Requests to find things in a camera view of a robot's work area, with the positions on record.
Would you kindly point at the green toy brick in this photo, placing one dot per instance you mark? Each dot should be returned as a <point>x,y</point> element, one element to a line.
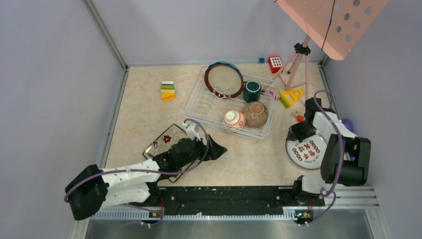
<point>285,101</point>

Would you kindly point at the teal polka dot plate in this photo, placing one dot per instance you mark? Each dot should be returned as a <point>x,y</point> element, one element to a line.
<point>225,63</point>

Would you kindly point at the red white toy block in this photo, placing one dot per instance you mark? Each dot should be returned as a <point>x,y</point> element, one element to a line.
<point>275,64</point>

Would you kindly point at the pink tripod stand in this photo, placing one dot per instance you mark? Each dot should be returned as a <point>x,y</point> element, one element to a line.
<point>287,73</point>

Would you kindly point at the yellow toy frame brick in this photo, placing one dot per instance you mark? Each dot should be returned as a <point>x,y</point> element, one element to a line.
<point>293,95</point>

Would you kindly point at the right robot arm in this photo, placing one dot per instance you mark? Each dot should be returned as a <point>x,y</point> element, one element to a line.
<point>334,154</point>

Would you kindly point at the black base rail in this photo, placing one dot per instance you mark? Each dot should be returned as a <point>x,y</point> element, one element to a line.
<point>223,201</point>

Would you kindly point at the red rimmed beige plate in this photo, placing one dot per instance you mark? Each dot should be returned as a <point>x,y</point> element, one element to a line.
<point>224,82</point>

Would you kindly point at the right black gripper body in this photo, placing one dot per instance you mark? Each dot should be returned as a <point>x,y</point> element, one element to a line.
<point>301,130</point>

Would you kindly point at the white round patterned plate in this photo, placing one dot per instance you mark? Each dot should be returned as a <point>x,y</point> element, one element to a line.
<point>309,152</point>

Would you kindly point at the orange white patterned bowl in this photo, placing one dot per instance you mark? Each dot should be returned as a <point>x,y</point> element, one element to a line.
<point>234,119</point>

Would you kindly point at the brown speckled bowl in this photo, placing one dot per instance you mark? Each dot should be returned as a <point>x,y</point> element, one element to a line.
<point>256,114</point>

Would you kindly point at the pink toy brick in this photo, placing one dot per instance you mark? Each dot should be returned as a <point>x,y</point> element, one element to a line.
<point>275,94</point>

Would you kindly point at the stacked colourful toy bricks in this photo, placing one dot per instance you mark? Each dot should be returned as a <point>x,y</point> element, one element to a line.
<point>167,90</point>

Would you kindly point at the purple handled tool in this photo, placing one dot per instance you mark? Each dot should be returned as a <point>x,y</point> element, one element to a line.
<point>348,124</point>

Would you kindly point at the pink perforated board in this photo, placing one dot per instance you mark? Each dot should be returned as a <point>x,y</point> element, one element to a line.
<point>333,25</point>

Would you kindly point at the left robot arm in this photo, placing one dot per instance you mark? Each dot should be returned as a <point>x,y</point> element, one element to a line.
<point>95,189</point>

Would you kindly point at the wooden cube with cross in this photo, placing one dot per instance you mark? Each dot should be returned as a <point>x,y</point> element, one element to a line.
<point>295,113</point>

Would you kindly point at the dark green mug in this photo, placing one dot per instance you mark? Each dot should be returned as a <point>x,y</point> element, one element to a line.
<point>252,91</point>

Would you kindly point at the orange wooden cube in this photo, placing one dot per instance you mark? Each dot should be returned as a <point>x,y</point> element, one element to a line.
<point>300,118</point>

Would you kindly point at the square floral glass plate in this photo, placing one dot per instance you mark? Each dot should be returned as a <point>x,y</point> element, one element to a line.
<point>154,153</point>

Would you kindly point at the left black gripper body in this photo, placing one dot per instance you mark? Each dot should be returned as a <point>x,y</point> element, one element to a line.
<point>198,153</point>

